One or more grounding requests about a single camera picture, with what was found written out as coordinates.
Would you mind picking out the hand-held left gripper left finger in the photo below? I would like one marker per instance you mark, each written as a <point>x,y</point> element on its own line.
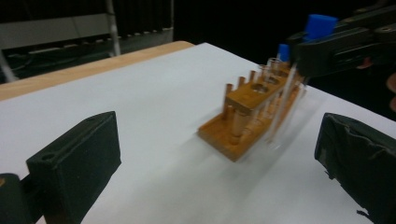
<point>77,161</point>

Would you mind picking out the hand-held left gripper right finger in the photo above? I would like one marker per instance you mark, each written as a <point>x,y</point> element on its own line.
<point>361,161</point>

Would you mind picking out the blue capped test tube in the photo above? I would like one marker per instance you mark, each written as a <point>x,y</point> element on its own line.
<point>284,52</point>
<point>320,26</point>

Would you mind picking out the clear glass test tube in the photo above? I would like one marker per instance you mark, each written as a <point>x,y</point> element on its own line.
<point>274,62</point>
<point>264,70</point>

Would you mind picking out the wooden test tube rack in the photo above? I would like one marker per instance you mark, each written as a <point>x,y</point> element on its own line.
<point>249,102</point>

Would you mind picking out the white power strip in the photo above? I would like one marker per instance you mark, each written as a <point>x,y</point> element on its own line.
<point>93,42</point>

